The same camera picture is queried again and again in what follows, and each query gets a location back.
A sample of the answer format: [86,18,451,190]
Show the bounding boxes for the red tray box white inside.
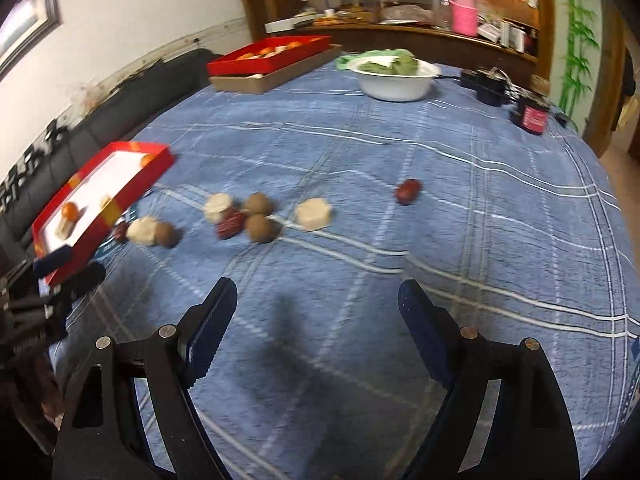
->
[31,141,176,286]

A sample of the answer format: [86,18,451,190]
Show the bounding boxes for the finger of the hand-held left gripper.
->
[33,245,73,277]
[50,262,107,306]

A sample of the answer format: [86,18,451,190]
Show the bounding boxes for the wooden cabinet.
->
[235,0,556,81]

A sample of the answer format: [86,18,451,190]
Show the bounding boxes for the pink cup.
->
[449,0,480,37]

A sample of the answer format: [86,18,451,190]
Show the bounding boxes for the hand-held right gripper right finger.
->
[398,280,581,480]

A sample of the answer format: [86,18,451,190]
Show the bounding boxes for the framed wall picture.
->
[0,0,63,81]

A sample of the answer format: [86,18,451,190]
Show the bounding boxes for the brown cardboard box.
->
[209,44,343,95]

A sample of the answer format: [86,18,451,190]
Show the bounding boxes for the dark jar red label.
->
[510,92,551,136]

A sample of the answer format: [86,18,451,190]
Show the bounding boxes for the small white boxes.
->
[477,15,526,53]

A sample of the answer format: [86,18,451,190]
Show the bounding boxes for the green leaves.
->
[361,50,421,76]

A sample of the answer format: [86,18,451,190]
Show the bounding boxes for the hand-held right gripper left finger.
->
[52,277,238,480]

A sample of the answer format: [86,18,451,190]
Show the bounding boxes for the white bowl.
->
[350,57,442,102]

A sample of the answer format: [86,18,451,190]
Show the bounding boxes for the blue plaid tablecloth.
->
[50,52,640,480]

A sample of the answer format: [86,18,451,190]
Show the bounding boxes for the black sofa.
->
[0,49,226,271]

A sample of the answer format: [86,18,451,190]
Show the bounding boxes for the flat white box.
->
[264,16,316,35]

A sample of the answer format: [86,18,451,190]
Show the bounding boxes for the brown longan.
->
[245,214,282,244]
[154,222,180,249]
[244,192,274,217]

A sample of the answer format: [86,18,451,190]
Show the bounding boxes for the red box with oranges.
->
[207,35,332,77]

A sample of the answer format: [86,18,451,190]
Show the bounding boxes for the black device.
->
[460,67,511,107]

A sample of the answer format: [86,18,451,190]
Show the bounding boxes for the crumpled plastic bag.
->
[380,4,431,23]

